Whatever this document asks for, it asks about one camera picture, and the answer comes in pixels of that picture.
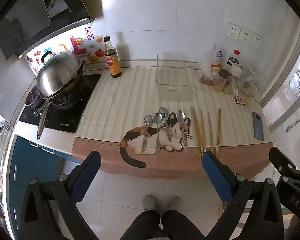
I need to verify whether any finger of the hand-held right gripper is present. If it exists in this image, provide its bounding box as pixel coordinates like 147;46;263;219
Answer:
268;147;300;174

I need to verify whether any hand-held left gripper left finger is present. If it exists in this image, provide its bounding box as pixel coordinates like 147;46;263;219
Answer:
19;151;102;240

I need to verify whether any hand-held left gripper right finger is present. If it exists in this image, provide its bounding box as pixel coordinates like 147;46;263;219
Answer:
202;151;284;240

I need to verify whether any row of wooden chopsticks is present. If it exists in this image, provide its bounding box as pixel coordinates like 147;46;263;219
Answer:
190;107;222;160

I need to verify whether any oval steel spoon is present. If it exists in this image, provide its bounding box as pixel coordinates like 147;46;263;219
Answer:
176;109;188;148
159;107;172;142

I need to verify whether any small round steel spoon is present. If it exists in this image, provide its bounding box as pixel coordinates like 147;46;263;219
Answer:
141;115;153;154

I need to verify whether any large round steel spoon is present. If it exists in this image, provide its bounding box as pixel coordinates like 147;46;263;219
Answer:
153;113;163;152

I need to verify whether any clear plastic tray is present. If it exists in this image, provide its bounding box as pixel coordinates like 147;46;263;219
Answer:
156;52;193;94

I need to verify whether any blue smartphone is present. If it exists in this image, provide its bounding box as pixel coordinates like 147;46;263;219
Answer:
252;112;265;141

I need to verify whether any grey fluffy slipper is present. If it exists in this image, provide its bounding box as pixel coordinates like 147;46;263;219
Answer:
167;196;182;211
142;195;157;211

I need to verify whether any blue kitchen cabinet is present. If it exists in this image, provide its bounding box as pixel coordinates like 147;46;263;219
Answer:
7;134;83;230

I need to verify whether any black gas stove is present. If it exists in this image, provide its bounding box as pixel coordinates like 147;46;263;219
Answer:
19;74;102;134

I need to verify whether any small orange card packet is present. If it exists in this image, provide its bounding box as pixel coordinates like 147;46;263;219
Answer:
235;95;249;106

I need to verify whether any person's left leg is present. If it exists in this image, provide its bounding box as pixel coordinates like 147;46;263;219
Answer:
120;209;163;240

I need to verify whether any cat print striped table mat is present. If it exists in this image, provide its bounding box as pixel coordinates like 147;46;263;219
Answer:
71;65;273;180

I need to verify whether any clear plastic bag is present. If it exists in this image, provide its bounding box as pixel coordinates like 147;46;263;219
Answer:
234;64;262;98

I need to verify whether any white cup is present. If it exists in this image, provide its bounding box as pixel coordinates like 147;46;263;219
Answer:
230;64;243;77

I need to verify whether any brown lid seasoning jar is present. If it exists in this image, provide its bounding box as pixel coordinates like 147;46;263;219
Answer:
216;69;230;92

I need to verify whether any steel wok lid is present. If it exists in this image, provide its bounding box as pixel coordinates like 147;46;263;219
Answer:
37;51;84;98

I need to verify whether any red cap dark bottle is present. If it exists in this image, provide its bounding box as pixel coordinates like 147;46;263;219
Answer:
226;49;241;73

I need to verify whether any dark sauce bottle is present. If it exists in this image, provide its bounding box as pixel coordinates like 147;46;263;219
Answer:
103;36;122;78

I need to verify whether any white label bottle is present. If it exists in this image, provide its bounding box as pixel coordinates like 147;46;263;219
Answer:
202;44;228;86

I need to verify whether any black range hood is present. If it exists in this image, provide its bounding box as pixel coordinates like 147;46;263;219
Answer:
0;0;96;61

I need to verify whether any window frame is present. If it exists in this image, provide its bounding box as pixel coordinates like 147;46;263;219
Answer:
261;30;300;155

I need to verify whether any steel wok with long handle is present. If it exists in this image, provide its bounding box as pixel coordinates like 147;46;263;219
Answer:
36;66;85;140

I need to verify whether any white wall socket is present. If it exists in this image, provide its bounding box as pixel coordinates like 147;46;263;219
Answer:
238;27;253;44
225;22;241;40
250;33;263;48

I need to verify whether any colourful wall sticker sheet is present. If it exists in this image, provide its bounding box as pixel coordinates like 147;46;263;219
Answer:
26;36;108;77

